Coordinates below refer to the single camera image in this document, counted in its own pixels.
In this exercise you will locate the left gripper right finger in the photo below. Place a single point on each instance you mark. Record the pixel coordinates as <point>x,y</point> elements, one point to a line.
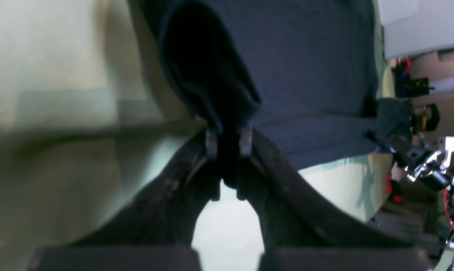
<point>291,212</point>

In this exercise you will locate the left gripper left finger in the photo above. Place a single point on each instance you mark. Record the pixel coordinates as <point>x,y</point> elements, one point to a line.
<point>166,210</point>

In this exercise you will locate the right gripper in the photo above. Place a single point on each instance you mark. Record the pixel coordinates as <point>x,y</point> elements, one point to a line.
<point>425,163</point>

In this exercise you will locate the dark navy T-shirt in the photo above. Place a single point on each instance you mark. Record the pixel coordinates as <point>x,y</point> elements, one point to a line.
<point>302,72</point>

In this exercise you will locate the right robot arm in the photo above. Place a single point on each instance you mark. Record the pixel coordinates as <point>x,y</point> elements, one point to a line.
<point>448,204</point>

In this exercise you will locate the light green table cloth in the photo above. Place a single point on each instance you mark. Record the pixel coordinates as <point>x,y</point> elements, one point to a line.
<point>87,119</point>

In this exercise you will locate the white bin at right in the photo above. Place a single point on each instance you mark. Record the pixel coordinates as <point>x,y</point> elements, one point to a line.
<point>416,26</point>

